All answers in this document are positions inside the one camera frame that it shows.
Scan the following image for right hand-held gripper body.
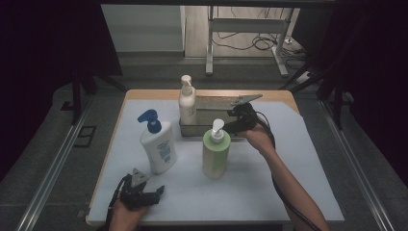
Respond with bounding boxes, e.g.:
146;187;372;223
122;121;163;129
229;93;264;134

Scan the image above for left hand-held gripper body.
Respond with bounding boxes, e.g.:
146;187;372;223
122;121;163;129
119;167;161;211

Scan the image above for metal mesh basket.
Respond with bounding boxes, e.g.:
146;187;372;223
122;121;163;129
178;94;251;140

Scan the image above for green pump bottle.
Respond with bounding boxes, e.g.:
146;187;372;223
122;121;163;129
201;118;232;180

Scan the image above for cream bottle with orange label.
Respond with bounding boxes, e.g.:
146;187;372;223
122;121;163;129
178;74;198;126

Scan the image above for person's left hand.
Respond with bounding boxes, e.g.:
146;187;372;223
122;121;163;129
109;200;149;231

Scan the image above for person's right hand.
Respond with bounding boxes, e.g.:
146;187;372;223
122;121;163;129
244;123;277;157

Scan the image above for white table mat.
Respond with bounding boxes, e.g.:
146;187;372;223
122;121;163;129
87;98;345;224

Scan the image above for white bottle with blue pump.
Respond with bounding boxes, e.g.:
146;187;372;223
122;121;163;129
137;109;178;175

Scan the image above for white power strip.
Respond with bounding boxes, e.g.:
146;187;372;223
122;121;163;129
294;70;314;85

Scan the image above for black metal stand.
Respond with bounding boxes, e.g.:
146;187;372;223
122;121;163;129
70;62;127;127
278;62;346;131

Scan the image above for white panel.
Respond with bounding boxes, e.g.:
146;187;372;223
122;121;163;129
100;4;187;53

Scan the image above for dark curtain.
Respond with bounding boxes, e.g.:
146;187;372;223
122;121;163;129
0;0;123;182
291;0;408;181

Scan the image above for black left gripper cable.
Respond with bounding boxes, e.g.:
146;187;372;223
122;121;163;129
106;175;130;227

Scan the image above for aluminium rail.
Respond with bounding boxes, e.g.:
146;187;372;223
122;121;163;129
14;95;94;231
319;99;395;231

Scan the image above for black floor cables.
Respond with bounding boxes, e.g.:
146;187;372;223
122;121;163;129
213;6;310;70

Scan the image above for white desk frame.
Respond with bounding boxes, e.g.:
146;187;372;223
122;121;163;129
205;5;291;78

